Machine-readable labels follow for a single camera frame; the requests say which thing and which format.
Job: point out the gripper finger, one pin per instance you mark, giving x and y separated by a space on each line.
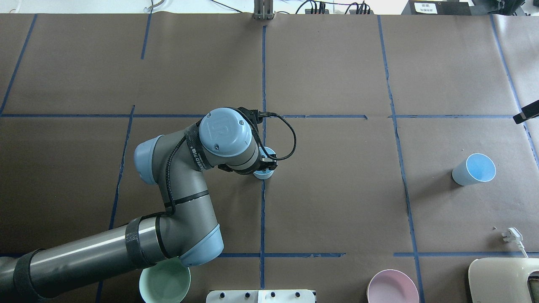
527 112

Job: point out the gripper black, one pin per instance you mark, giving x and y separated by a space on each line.
267 162

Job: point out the light blue cup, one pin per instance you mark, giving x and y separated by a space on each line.
264 174
475 169

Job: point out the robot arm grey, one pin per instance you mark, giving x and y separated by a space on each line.
59 225

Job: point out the green bowl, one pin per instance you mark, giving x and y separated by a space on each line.
166 282

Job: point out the black box with label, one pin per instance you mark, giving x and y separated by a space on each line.
436 7

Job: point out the cream toaster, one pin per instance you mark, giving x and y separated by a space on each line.
504 280

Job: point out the pink bowl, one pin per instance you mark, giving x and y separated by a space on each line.
392 286

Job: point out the white pedestal column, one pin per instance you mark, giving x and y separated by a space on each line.
262 296

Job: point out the aluminium frame post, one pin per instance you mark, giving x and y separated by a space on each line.
263 10

